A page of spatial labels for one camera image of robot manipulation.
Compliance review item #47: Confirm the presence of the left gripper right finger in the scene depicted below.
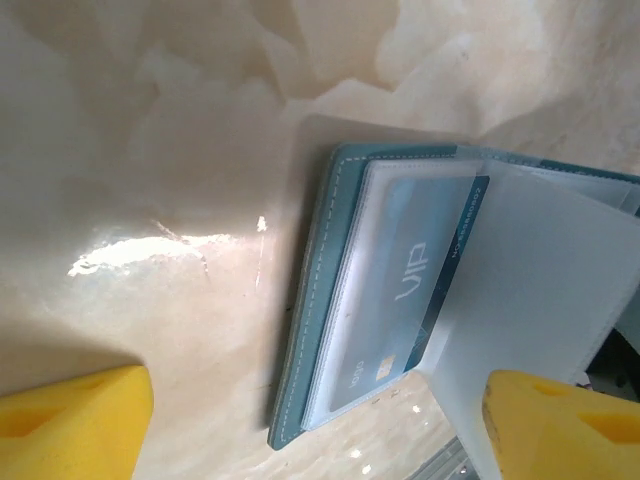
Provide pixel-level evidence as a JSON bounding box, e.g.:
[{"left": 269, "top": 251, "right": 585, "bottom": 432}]
[{"left": 481, "top": 368, "right": 640, "bottom": 480}]

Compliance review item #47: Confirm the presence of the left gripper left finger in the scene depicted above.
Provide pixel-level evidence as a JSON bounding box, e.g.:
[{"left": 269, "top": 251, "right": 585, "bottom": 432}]
[{"left": 0, "top": 365, "right": 154, "bottom": 480}]

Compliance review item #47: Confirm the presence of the blue VIP card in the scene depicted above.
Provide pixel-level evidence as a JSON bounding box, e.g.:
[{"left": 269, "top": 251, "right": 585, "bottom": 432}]
[{"left": 331, "top": 174, "right": 492, "bottom": 417}]

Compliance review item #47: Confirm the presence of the teal card holder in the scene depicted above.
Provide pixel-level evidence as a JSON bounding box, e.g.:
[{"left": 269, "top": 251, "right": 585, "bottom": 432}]
[{"left": 266, "top": 141, "right": 640, "bottom": 480}]

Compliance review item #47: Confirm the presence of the aluminium mounting rail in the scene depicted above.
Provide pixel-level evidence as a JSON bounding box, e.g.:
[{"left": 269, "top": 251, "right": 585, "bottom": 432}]
[{"left": 413, "top": 433, "right": 482, "bottom": 480}]

